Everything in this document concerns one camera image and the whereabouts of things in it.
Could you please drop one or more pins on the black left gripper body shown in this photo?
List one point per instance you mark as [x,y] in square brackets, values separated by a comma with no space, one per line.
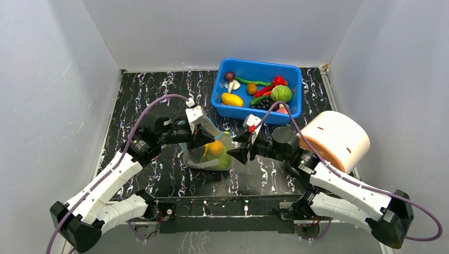
[178,134]

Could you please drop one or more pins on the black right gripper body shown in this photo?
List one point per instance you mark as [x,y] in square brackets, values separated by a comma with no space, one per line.
[250,147]

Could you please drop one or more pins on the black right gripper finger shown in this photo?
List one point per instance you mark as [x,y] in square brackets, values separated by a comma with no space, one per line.
[242,138]
[240,154]

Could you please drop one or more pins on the green toy cabbage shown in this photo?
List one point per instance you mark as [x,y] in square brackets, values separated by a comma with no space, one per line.
[218,163]

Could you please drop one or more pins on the small orange toy fruit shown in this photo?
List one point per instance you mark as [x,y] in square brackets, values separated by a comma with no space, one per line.
[217,148]

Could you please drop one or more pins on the clear zip top bag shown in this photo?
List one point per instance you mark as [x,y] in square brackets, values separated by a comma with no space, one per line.
[193,158]

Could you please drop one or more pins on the yellow toy banana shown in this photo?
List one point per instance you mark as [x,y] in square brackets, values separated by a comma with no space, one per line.
[206,154]

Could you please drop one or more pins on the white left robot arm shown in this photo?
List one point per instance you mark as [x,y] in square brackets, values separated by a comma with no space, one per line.
[105,189]

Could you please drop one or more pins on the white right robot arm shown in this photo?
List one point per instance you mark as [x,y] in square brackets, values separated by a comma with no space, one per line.
[334,195]

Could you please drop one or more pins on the green toy bean pod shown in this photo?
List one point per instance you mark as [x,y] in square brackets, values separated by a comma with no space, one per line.
[260,101]

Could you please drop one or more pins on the black toy grape bunch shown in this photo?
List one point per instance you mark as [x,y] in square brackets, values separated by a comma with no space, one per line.
[264,107]

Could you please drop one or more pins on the pink toy peach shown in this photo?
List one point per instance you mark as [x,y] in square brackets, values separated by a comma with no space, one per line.
[282,110]

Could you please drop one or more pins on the yellow toy mango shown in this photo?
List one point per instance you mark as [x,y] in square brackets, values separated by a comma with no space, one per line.
[232,100]

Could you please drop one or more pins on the red toy chili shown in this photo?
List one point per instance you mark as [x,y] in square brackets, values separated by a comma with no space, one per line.
[262,91]

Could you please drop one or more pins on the brown toy kiwi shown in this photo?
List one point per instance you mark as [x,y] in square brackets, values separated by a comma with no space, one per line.
[251,88]

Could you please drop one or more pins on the striped green toy melon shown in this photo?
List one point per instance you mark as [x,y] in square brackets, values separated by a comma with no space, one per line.
[281,93]

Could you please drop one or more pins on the red toy pepper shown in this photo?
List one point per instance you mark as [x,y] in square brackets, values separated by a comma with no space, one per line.
[279,80]

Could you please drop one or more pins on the blue plastic bin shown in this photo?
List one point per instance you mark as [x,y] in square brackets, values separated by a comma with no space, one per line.
[255,71]

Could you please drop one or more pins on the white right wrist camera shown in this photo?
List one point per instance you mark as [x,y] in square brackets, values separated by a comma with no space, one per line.
[252,124]

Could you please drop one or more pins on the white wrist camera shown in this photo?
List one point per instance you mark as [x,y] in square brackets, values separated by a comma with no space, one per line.
[252,124]
[195,115]

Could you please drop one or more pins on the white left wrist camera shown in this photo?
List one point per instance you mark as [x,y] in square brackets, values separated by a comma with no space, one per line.
[195,115]

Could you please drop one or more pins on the black front rail frame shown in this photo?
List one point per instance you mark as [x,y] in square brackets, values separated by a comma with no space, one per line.
[246,213]

